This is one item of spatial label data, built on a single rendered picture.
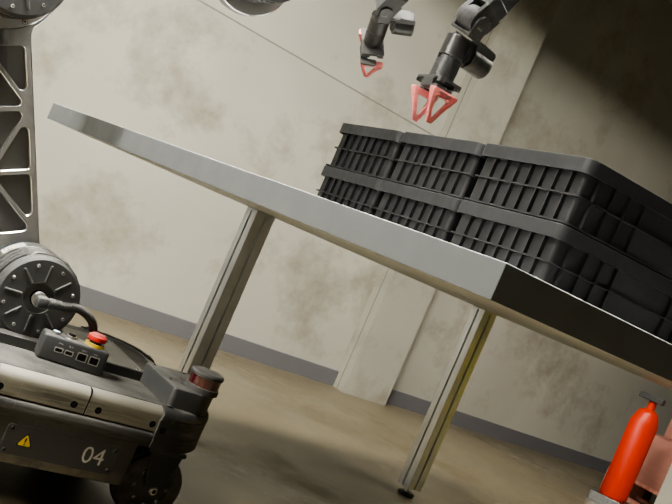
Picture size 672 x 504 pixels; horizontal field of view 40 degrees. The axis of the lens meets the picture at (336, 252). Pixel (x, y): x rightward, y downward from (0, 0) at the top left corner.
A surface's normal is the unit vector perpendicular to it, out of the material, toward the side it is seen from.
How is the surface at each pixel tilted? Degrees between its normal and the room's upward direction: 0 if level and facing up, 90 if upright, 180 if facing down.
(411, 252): 90
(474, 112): 90
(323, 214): 90
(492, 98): 90
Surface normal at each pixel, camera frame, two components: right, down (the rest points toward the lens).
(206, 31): 0.53, 0.23
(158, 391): -0.75, -0.33
